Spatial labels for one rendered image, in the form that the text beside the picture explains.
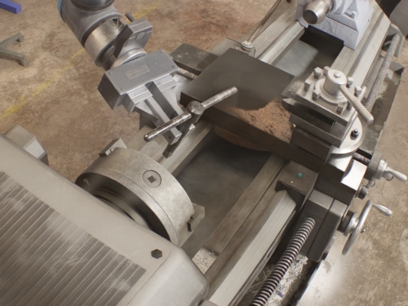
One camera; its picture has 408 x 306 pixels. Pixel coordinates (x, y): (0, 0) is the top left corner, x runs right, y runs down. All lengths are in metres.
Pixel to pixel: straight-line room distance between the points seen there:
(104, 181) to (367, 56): 1.48
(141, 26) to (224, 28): 2.88
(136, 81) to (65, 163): 1.84
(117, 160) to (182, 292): 0.37
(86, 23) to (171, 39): 2.62
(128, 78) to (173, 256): 0.30
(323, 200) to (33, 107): 1.93
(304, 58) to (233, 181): 0.80
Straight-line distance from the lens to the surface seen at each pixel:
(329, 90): 1.36
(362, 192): 1.82
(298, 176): 1.50
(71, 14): 0.93
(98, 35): 0.89
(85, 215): 0.76
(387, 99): 2.79
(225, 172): 1.67
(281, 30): 2.19
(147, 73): 0.87
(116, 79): 0.84
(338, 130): 1.39
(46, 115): 2.95
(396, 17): 0.40
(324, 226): 1.61
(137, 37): 0.85
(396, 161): 3.07
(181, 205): 1.00
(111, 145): 1.06
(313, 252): 1.72
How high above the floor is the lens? 1.94
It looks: 45 degrees down
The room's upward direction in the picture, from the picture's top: 7 degrees clockwise
